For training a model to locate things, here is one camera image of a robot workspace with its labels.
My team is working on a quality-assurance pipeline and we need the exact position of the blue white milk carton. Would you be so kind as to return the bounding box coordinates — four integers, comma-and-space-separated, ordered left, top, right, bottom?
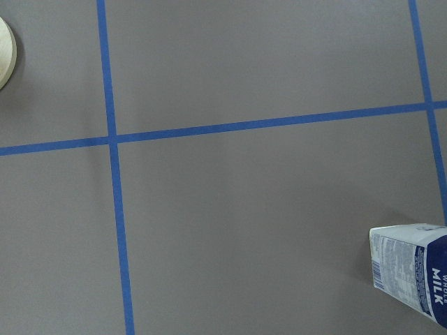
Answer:
369, 223, 446, 327

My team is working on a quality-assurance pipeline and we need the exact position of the wooden stand with round base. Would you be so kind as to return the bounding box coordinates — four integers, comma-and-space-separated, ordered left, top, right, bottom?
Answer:
0, 18, 17, 89

